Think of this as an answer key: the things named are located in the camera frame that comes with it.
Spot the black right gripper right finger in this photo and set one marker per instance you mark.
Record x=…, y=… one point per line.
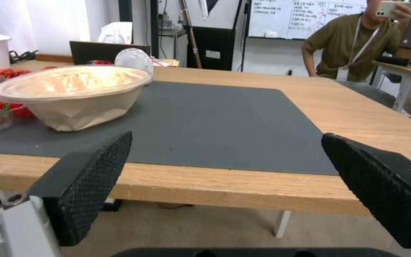
x=387, y=187

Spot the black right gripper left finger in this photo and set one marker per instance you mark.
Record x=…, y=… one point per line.
x=80, y=184

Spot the beige paper food bowl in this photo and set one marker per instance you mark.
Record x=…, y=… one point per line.
x=75, y=95

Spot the red food packet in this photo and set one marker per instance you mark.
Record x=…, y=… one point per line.
x=7, y=72

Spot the white plastic bag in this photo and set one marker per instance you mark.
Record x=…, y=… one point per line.
x=116, y=32

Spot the grey office chair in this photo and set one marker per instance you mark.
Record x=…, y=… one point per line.
x=369, y=92

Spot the white side desk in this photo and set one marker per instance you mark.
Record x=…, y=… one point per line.
x=403, y=80

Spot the white table leg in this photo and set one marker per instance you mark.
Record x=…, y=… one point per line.
x=282, y=224

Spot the clear plastic dome lid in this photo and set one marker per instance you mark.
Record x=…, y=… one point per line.
x=134, y=60

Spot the dark grey table mat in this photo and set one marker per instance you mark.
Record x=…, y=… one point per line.
x=205, y=125

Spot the person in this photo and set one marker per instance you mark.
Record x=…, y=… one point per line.
x=351, y=45

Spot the pale green smartphone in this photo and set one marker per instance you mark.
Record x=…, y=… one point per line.
x=387, y=9

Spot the black cabinet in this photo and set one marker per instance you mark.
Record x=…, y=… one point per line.
x=211, y=48

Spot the white whiteboard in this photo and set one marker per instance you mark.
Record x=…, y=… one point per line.
x=298, y=17

